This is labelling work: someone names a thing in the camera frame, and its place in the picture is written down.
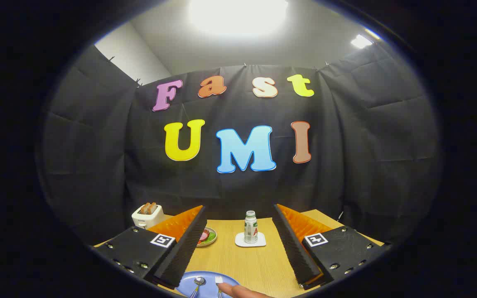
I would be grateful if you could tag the green lettuce leaf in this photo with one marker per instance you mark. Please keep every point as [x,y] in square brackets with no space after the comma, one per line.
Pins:
[212,236]

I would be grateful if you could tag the white square coaster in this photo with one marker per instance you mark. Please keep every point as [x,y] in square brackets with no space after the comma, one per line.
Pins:
[240,243]

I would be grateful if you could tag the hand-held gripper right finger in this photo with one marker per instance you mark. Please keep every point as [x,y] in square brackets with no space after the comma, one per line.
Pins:
[294,252]

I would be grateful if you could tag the small ceiling light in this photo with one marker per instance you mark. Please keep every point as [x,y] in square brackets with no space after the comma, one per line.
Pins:
[360,41]

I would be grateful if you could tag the white toaster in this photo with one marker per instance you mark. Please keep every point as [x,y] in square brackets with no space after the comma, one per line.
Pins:
[145,220]

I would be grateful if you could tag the large ceiling light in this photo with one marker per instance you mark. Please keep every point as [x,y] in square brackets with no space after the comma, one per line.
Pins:
[238,16]

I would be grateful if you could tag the blue round plate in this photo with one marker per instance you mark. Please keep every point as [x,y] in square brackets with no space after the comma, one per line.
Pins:
[209,286]

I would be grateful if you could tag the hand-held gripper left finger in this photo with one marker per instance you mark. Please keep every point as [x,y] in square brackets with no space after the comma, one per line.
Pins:
[184,252]

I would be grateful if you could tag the toast slice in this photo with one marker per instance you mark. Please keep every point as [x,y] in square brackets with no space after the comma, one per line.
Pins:
[153,207]
[143,208]

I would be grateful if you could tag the white drink bottle green label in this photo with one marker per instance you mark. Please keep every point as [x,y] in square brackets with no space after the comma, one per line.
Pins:
[250,231]

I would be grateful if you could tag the pink ham slice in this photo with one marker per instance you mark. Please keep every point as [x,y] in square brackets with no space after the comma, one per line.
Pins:
[203,236]

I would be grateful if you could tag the oval food plate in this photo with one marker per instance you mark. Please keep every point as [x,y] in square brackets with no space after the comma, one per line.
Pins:
[210,243]

